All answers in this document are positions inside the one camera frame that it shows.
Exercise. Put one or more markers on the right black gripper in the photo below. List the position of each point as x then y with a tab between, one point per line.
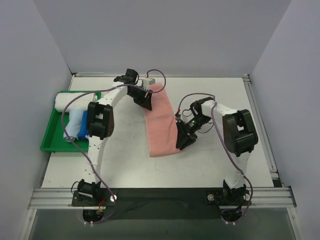
185	131

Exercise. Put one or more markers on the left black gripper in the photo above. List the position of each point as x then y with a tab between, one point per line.
142	97

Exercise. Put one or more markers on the pink towel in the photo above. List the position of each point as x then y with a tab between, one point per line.
160	122

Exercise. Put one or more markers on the light blue towel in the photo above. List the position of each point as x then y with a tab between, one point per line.
74	124

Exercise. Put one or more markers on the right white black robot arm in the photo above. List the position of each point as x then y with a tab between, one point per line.
237	134

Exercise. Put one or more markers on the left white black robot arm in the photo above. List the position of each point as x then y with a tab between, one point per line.
100	124

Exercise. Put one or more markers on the rolled dark blue towel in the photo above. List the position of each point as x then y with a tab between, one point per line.
83	132

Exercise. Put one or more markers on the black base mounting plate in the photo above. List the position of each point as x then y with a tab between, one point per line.
163	204

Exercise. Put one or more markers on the rolled white towel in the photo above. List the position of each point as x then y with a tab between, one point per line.
64	98

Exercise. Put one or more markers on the green plastic tray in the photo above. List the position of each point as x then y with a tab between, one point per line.
53	140

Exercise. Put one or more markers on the aluminium front rail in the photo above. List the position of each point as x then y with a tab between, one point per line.
263	197

